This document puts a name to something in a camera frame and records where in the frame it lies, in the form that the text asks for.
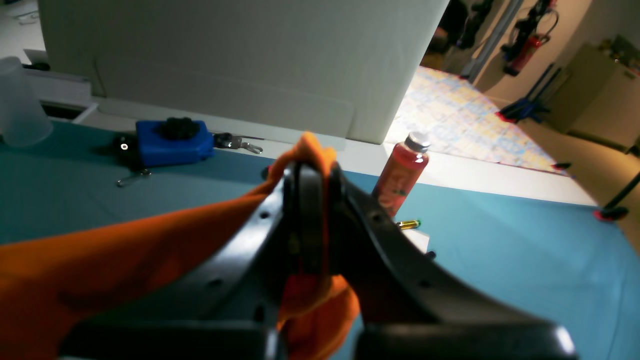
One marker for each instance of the metal carabiner keys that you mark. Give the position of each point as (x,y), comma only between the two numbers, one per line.
(229,141)

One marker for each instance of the gold AA battery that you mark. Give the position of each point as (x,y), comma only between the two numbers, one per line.
(409,224)

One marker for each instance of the blue tape measure box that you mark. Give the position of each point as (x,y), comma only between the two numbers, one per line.
(175,141)

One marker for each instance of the silver carabiner clip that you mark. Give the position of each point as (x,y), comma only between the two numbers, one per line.
(133,178)

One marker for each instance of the red fire extinguisher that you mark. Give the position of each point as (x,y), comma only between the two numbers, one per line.
(525,38)

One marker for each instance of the white paper note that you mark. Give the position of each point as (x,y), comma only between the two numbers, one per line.
(419,239)

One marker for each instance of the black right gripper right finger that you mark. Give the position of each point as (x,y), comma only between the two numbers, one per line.
(411,307)

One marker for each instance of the translucent plastic cup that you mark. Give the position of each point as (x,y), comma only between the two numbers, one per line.
(23,121)

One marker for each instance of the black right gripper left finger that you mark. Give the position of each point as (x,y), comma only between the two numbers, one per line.
(227,308)

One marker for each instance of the teal table cloth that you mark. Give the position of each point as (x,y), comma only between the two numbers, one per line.
(552,259)

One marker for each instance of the orange t-shirt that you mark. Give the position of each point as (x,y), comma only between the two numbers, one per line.
(49,285)

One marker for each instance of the white cardboard box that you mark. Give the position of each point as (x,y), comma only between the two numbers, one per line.
(335,67)

